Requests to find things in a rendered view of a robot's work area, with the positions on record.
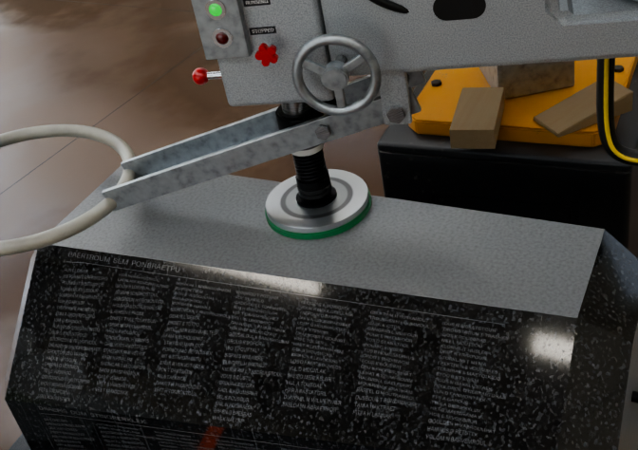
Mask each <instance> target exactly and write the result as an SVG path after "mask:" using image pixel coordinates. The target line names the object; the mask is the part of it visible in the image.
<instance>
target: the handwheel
mask: <svg viewBox="0 0 638 450"><path fill-rule="evenodd" d="M327 45H339V46H344V47H349V48H351V49H353V50H354V51H356V52H357V53H358V55H356V56H355V57H354V58H352V59H351V60H349V61H347V57H346V56H344V55H338V56H337V57H336V58H335V61H332V62H329V63H328V64H327V65H326V66H323V65H321V64H318V63H316V62H314V61H312V60H309V59H307V57H308V56H309V55H310V54H311V53H312V52H313V51H314V50H315V49H317V48H318V47H322V46H327ZM364 62H366V64H367V66H368V68H369V71H370V84H369V87H368V90H367V92H366V94H365V95H364V96H363V97H362V98H361V99H360V100H358V101H356V102H354V103H350V104H347V101H346V96H345V91H344V88H345V87H346V86H347V83H348V80H349V77H350V72H351V71H352V70H354V69H355V68H356V67H358V66H360V65H361V64H363V63H364ZM303 68H305V69H307V70H310V71H312V72H315V73H317V74H320V75H322V81H323V84H324V85H325V87H326V88H328V89H330V90H333V91H334V94H335V99H336V103H337V105H334V104H329V103H324V102H322V101H320V100H319V99H317V98H316V97H314V96H313V95H312V94H311V93H310V91H309V90H308V88H307V87H306V85H305V82H304V79H303ZM291 73H292V80H293V84H294V87H295V89H296V91H297V93H298V94H299V96H300V97H301V98H302V99H303V101H304V102H305V103H307V104H308V105H309V106H310V107H312V108H313V109H315V110H317V111H319V112H322V113H324V114H328V115H332V116H347V115H352V114H355V113H357V112H360V111H362V110H363V109H365V108H366V107H367V106H369V105H370V104H371V103H372V102H373V100H374V99H375V98H376V96H377V94H378V92H379V89H380V86H381V80H382V75H381V69H380V66H379V63H378V61H377V59H376V57H375V55H374V54H373V52H372V51H371V50H370V49H369V48H368V47H367V46H366V45H365V44H364V43H362V42H361V41H359V40H357V39H356V38H353V37H351V36H348V35H345V34H340V33H327V34H322V35H319V36H316V37H314V38H312V39H310V40H309V41H307V42H306V43H305V44H304V45H302V46H301V48H300V49H299V50H298V51H297V53H296V55H295V57H294V60H293V63H292V70H291Z"/></svg>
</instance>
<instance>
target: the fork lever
mask: <svg viewBox="0 0 638 450"><path fill-rule="evenodd" d="M406 74H407V81H408V90H409V98H410V106H411V115H412V114H415V113H418V112H421V110H422V108H421V106H420V104H419V102H418V100H417V98H416V95H415V93H414V91H413V89H412V87H414V86H417V85H419V84H424V83H425V82H426V79H425V77H424V75H423V73H422V71H411V72H406ZM369 84H370V75H367V76H365V77H362V78H359V79H356V80H354V81H351V82H348V83H347V86H346V87H345V88H344V91H345V96H346V101H347V104H350V103H354V102H356V101H358V100H360V99H361V98H362V97H363V96H364V95H365V94H366V92H367V90H368V87H369ZM276 109H277V107H276V108H273V109H270V110H267V111H265V112H262V113H259V114H256V115H253V116H250V117H248V118H246V119H243V120H240V121H237V122H232V123H230V124H227V125H224V126H221V127H219V128H216V129H213V130H211V131H208V132H205V133H202V134H199V135H196V136H194V137H192V138H189V139H186V140H183V141H178V142H176V143H173V144H170V145H167V146H164V147H161V148H160V149H157V150H154V151H151V152H148V153H145V154H142V155H140V156H137V157H134V158H132V159H127V160H125V161H122V163H121V166H122V168H123V169H124V170H125V169H130V170H133V171H134V172H135V174H136V179H134V180H131V181H128V182H126V183H123V184H120V185H117V186H114V187H111V188H108V189H105V190H103V192H102V194H103V196H104V197H105V198H107V197H109V198H112V199H114V200H115V201H116V203H117V207H116V209H115V210H114V211H118V210H120V209H123V208H126V207H129V206H132V205H135V204H138V203H141V202H144V201H146V200H149V199H152V198H155V197H161V196H164V195H167V194H170V193H173V192H175V191H178V190H181V189H184V188H187V187H190V186H193V185H196V184H200V183H202V182H205V181H208V180H211V179H214V178H219V177H222V176H225V175H228V174H231V173H233V172H237V171H240V170H243V169H246V168H249V167H252V166H255V165H257V164H260V163H263V162H266V161H269V160H272V159H278V158H281V157H284V156H287V155H289V154H292V153H295V152H298V151H301V150H304V149H307V148H310V147H312V146H315V145H319V144H322V143H325V142H328V141H333V140H336V139H339V138H342V137H344V136H347V135H350V134H353V133H356V132H360V131H363V130H366V129H368V128H371V127H374V126H377V125H380V124H383V123H384V116H383V109H382V102H381V95H380V89H379V92H378V94H377V96H376V98H375V99H374V100H373V102H372V103H371V104H370V105H369V106H367V107H366V108H365V109H363V110H362V111H360V112H357V113H355V114H352V115H347V116H332V115H328V114H325V115H324V116H321V117H318V118H315V119H312V120H309V121H306V122H302V123H299V124H297V125H294V126H291V127H288V128H285V129H282V130H279V128H278V123H277V118H276V115H275V111H276ZM386 115H387V117H388V119H389V121H390V122H395V123H401V121H402V120H403V119H404V118H405V114H404V112H403V108H402V107H399V106H391V108H390V109H389V110H388V111H387V112H386Z"/></svg>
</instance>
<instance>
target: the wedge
mask: <svg viewBox="0 0 638 450"><path fill-rule="evenodd" d="M632 101H633V91H631V90H629V89H628V88H626V87H624V86H622V85H621V84H618V83H617V82H614V117H616V116H619V115H621V114H624V113H627V112H629V111H631V110H632ZM534 121H535V122H537V123H538V124H540V125H541V126H542V127H544V128H545V129H547V130H548V131H550V132H551V133H552V134H554V135H555V136H557V137H558V138H560V137H562V136H565V135H568V134H570V133H572V132H575V131H577V130H580V129H583V128H586V127H588V126H591V125H594V124H596V123H597V116H596V82H595V83H593V84H591V85H589V86H587V87H585V88H583V89H582V90H580V91H578V92H576V93H575V94H573V95H571V96H570V97H569V98H567V99H565V100H563V101H562V102H560V103H557V104H555V105H554V106H552V107H550V108H548V109H547V110H545V111H543V112H541V113H540V114H538V115H536V116H534Z"/></svg>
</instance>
